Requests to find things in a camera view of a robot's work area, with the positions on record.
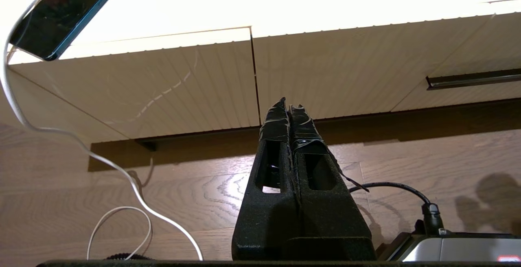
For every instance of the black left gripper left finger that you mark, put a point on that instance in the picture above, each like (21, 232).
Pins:
(268, 218)

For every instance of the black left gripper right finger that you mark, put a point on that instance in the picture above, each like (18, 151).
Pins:
(329, 218)

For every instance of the cream ribbed cabinet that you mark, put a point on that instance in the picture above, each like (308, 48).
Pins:
(285, 6)

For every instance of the wide cream ribbed cabinet door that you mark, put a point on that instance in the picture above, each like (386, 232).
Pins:
(346, 67)

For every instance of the narrow cream ribbed cabinet door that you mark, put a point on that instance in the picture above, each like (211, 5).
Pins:
(163, 84)

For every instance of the black smartphone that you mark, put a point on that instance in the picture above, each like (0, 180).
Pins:
(65, 10)

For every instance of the silver grey wrist camera box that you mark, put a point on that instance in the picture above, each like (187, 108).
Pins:
(456, 250)

